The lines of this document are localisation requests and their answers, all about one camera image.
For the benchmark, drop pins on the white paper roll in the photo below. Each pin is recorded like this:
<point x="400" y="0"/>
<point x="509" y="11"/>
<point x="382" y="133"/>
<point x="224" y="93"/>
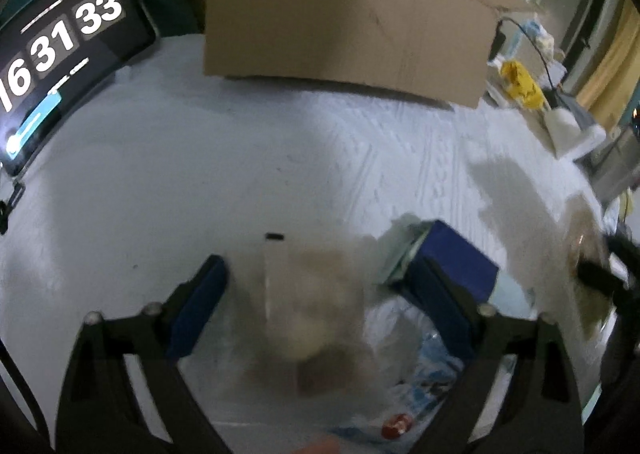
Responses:
<point x="572" y="131"/>

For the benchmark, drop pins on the black charger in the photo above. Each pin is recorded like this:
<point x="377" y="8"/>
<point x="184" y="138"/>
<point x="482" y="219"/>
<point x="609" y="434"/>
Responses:
<point x="498" y="41"/>

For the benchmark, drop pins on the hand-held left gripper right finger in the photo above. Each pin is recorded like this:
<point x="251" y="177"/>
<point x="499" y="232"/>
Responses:
<point x="442" y="306"/>

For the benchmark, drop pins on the yellow packet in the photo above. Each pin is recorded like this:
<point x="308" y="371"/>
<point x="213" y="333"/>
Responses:
<point x="522" y="84"/>

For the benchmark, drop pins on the cardboard box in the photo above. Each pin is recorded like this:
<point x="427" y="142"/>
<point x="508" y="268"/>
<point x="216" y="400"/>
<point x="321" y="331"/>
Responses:
<point x="350" y="19"/>

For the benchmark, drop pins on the small black clip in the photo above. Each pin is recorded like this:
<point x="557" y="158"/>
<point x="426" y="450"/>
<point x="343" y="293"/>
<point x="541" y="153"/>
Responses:
<point x="275" y="236"/>

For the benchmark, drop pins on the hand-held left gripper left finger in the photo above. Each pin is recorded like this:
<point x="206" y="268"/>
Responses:
<point x="200" y="306"/>

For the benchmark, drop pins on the tablet with clock display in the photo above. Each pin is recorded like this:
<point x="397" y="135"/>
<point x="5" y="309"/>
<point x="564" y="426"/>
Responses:
<point x="65" y="54"/>

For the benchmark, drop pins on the blue and white snack packet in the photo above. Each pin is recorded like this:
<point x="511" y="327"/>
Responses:
<point x="425" y="379"/>

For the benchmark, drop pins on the yellow curtain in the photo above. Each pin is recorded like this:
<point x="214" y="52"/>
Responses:
<point x="615" y="69"/>

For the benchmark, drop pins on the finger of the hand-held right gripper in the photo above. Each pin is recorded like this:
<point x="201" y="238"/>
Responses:
<point x="600" y="276"/>

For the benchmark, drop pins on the beige clear snack packet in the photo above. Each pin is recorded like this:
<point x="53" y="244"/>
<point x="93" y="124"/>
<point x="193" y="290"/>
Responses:
<point x="305" y="309"/>

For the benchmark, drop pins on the small red packet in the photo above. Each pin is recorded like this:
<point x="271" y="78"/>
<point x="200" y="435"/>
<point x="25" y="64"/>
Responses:
<point x="397" y="425"/>

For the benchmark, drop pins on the dark blue box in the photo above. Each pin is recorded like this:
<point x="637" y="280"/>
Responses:
<point x="460" y="254"/>

